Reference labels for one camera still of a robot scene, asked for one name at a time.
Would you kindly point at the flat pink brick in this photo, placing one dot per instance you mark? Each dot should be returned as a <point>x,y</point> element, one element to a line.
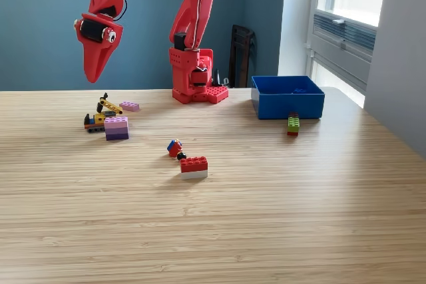
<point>129,106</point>

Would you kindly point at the blue and white brick stack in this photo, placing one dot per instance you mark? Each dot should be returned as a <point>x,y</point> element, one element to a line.
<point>300,90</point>

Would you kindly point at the toy figure red shirt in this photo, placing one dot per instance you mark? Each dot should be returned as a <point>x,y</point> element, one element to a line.
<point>173,149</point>

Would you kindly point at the pink and purple brick stack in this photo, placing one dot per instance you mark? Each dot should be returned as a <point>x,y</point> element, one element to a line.
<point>116,129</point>

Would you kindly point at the red and white brick stack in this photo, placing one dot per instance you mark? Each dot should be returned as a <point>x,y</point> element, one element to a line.
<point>193,166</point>

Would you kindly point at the small yellow toy digger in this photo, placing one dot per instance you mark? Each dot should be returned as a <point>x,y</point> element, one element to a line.
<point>98,119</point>

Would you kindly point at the blue plastic bin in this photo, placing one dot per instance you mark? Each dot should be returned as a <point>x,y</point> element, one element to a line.
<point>291,104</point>

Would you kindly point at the green and red brick stack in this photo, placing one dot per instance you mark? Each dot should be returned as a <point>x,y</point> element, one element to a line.
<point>293,124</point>

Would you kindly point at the grey louvered window unit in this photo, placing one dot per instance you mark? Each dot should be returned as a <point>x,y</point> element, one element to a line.
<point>346,36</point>

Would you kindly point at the black folded chair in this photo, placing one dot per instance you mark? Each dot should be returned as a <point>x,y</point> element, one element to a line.
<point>243,61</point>

